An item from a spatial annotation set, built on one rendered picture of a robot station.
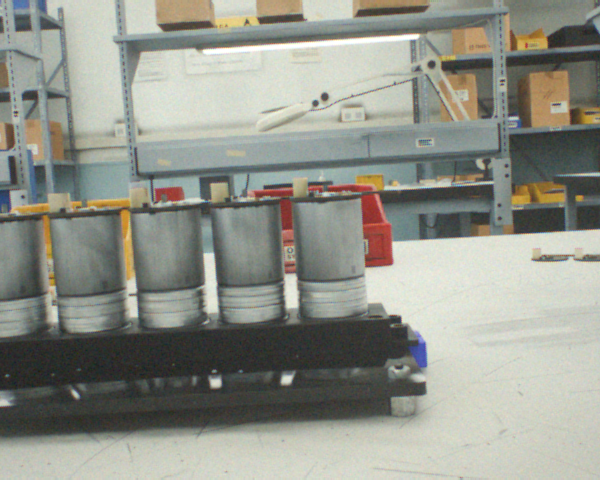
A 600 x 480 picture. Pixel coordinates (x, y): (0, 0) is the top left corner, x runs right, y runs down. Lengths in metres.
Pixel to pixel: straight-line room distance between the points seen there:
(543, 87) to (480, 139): 1.90
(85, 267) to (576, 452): 0.16
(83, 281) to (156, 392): 0.06
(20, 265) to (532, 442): 0.17
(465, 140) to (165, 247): 2.34
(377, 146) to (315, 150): 0.22
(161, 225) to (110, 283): 0.03
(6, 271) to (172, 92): 4.54
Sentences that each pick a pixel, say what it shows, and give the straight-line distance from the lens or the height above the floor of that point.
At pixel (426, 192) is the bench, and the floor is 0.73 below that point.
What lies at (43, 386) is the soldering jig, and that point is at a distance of 0.23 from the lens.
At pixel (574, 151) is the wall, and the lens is 4.89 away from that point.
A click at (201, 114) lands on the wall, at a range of 4.72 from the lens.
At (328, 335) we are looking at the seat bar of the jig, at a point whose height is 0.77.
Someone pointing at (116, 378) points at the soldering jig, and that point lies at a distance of 0.23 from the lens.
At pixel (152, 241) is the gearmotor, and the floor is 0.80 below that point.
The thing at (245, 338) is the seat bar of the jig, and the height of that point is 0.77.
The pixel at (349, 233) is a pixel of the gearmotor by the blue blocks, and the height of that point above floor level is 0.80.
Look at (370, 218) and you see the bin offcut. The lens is 0.57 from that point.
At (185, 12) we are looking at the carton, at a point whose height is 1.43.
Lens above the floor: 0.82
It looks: 5 degrees down
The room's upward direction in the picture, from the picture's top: 4 degrees counter-clockwise
